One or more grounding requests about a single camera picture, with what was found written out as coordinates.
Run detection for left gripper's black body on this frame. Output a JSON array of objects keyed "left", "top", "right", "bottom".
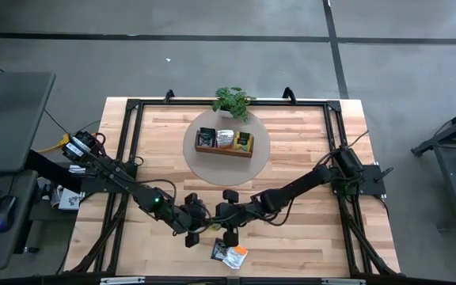
[{"left": 172, "top": 192, "right": 212, "bottom": 249}]

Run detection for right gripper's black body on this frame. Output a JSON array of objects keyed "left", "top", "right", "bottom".
[{"left": 215, "top": 190, "right": 260, "bottom": 248}]

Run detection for white orange tea packet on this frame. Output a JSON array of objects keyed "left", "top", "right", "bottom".
[
  {"left": 215, "top": 129, "right": 235, "bottom": 150},
  {"left": 222, "top": 245, "right": 249, "bottom": 270}
]

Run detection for dark blue tea packet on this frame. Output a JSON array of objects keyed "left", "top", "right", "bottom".
[
  {"left": 210, "top": 237, "right": 233, "bottom": 262},
  {"left": 198, "top": 127, "right": 217, "bottom": 148}
]

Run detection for wooden compartment tea box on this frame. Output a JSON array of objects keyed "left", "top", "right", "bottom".
[{"left": 194, "top": 127, "right": 255, "bottom": 159}]

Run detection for round grey placemat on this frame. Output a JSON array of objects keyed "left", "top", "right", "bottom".
[{"left": 182, "top": 108, "right": 272, "bottom": 187}]

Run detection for green plant in white pot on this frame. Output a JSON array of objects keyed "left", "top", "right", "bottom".
[{"left": 211, "top": 85, "right": 257, "bottom": 123}]

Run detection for small white box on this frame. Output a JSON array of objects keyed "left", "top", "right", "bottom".
[{"left": 56, "top": 187, "right": 83, "bottom": 211}]

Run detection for black computer mouse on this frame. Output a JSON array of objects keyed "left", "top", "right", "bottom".
[{"left": 0, "top": 195, "right": 17, "bottom": 234}]

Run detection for grey office desk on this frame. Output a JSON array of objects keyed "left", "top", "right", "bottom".
[{"left": 0, "top": 70, "right": 57, "bottom": 271}]

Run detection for white metal bracket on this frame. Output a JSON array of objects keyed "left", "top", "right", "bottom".
[{"left": 100, "top": 276, "right": 146, "bottom": 285}]

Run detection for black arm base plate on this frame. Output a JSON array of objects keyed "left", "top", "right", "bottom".
[
  {"left": 329, "top": 163, "right": 395, "bottom": 198},
  {"left": 80, "top": 161, "right": 139, "bottom": 195}
]

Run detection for black aluminium table frame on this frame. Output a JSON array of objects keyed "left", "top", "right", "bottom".
[{"left": 63, "top": 87, "right": 403, "bottom": 278}]

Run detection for yellow network cable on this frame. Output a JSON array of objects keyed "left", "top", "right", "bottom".
[{"left": 35, "top": 132, "right": 71, "bottom": 154}]

